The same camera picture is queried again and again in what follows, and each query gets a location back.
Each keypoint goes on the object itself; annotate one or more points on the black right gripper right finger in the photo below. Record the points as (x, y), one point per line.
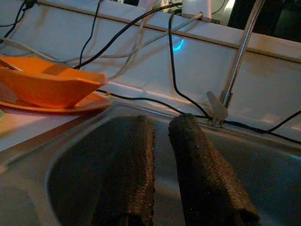
(202, 176)

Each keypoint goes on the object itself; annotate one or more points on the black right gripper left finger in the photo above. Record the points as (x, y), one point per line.
(131, 176)

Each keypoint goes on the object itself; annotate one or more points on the stainless steel sink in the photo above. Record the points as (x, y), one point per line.
(270, 176)

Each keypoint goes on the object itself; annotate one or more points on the orange plate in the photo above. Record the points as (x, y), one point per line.
(89, 106)

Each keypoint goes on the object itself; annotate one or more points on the orange square bowl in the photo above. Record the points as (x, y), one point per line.
(47, 91)

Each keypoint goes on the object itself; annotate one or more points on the chrome sink faucet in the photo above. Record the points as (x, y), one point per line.
(237, 58)

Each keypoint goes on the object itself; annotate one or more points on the light green plate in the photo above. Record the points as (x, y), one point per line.
(1, 116)

